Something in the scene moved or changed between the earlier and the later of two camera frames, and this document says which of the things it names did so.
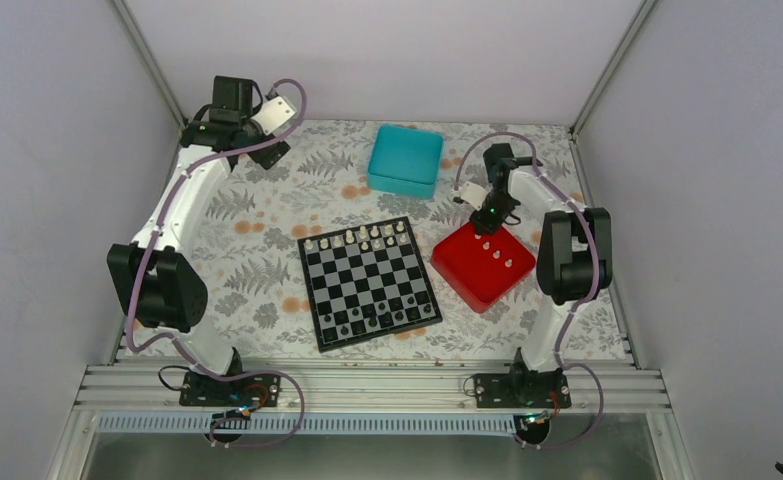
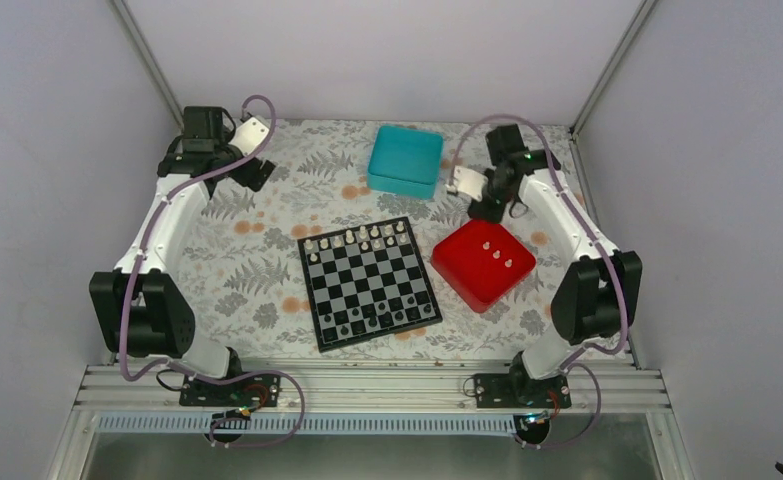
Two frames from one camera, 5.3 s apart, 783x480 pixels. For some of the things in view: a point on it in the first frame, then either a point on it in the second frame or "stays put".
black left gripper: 268,156 to 245,177
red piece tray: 481,269 stays put
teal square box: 405,162 stays put
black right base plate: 522,389 stays put
